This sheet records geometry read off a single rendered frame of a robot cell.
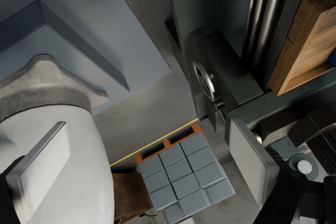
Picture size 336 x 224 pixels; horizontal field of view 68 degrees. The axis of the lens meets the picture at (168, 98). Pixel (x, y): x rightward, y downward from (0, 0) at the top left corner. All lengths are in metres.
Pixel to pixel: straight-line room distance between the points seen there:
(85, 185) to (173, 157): 3.20
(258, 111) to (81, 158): 0.51
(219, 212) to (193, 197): 4.55
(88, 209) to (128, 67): 0.31
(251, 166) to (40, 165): 0.13
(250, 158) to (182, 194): 3.31
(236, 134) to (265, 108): 0.54
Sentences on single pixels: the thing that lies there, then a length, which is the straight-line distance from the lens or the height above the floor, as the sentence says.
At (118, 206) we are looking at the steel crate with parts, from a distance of 3.56.
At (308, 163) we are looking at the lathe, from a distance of 1.34.
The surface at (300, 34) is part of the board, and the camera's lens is 0.49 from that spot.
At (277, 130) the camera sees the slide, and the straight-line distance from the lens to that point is 0.73.
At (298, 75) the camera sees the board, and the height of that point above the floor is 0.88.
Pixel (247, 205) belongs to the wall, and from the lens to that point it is 7.89.
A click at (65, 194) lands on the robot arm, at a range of 0.34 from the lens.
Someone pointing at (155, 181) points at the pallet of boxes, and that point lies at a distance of 3.59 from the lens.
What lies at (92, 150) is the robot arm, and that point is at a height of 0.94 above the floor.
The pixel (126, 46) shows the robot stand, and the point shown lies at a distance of 0.50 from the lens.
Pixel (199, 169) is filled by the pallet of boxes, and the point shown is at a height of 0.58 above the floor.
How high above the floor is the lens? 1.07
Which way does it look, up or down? 26 degrees down
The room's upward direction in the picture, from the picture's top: 154 degrees clockwise
